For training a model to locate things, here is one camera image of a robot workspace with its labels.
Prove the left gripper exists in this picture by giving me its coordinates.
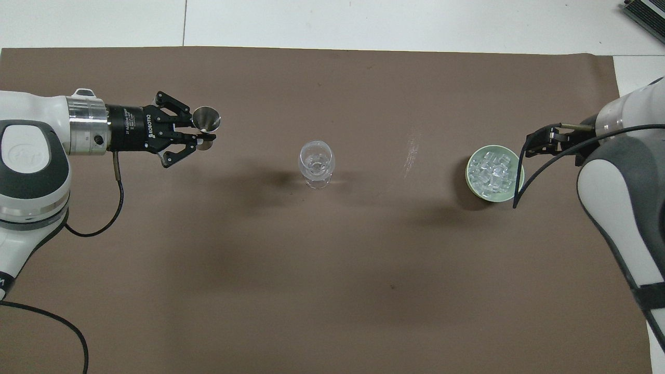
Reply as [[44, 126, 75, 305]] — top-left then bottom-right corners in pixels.
[[106, 91, 217, 169]]

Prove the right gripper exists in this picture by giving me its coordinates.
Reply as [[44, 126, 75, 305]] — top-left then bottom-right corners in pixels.
[[524, 124, 599, 167]]

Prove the silver metal jigger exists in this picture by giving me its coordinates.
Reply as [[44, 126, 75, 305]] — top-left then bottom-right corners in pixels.
[[191, 105, 222, 152]]

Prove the clear ice cubes pile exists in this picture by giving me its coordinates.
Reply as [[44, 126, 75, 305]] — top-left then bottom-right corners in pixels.
[[469, 150, 522, 194]]

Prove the clear wine glass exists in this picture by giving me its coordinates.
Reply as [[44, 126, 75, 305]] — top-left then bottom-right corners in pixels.
[[298, 140, 336, 190]]

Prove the green bowl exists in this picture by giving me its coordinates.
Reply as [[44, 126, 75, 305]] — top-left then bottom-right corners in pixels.
[[464, 144, 526, 201]]

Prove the grey ribbed device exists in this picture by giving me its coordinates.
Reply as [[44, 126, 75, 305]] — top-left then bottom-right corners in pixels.
[[620, 0, 665, 31]]

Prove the black cable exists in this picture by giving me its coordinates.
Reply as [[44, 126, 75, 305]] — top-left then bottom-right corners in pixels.
[[512, 123, 665, 210], [0, 300, 90, 374], [61, 151, 126, 238]]

